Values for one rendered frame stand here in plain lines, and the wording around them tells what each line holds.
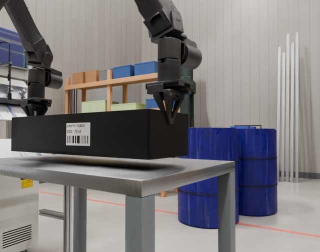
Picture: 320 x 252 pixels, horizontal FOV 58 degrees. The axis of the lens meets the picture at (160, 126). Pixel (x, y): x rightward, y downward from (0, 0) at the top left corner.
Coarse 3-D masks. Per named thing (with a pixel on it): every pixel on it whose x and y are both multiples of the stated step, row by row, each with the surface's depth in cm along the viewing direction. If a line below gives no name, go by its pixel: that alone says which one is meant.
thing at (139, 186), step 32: (0, 160) 89; (32, 160) 89; (64, 160) 89; (96, 160) 89; (128, 160) 89; (160, 160) 89; (192, 160) 89; (224, 160) 89; (128, 192) 53; (224, 192) 85; (128, 224) 52; (224, 224) 85
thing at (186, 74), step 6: (186, 72) 632; (192, 72) 641; (186, 78) 606; (192, 78) 640; (192, 90) 634; (186, 96) 606; (192, 96) 669; (186, 102) 605; (192, 102) 668; (180, 108) 608; (186, 108) 605; (192, 108) 668; (192, 114) 667; (192, 120) 648; (192, 126) 648
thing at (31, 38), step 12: (12, 0) 88; (12, 12) 90; (24, 12) 92; (24, 24) 93; (24, 36) 95; (36, 36) 97; (24, 48) 100; (36, 48) 98; (48, 48) 102; (36, 60) 101
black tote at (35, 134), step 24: (24, 120) 92; (48, 120) 84; (72, 120) 78; (96, 120) 73; (120, 120) 68; (144, 120) 64; (24, 144) 91; (48, 144) 84; (72, 144) 78; (96, 144) 73; (120, 144) 68; (144, 144) 64; (168, 144) 70
